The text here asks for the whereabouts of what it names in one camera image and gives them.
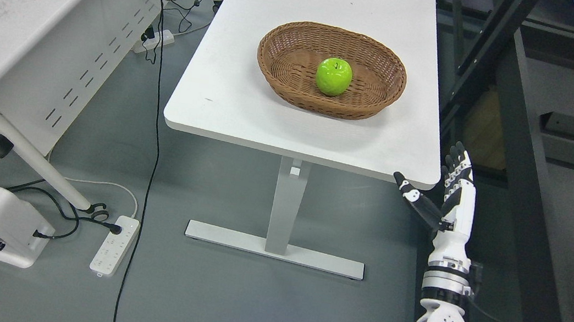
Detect black metal shelf rack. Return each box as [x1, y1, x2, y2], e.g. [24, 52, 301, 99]
[437, 0, 574, 322]

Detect white power strip far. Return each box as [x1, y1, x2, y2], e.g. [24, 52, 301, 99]
[131, 29, 175, 54]

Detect white power strip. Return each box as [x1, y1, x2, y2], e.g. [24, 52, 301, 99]
[89, 215, 141, 277]
[131, 29, 175, 54]

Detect long black hanging cable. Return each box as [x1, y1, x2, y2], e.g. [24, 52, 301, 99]
[100, 0, 182, 322]

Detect white standing desk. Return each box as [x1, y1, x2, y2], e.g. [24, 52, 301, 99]
[163, 0, 440, 280]

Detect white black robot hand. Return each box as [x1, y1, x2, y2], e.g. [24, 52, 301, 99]
[393, 141, 477, 273]

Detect green apple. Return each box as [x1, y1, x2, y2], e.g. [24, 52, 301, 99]
[314, 57, 354, 97]

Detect brown wicker basket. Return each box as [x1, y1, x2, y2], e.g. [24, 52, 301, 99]
[257, 20, 407, 121]

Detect white power strip near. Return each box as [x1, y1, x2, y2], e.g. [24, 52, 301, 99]
[89, 215, 141, 277]

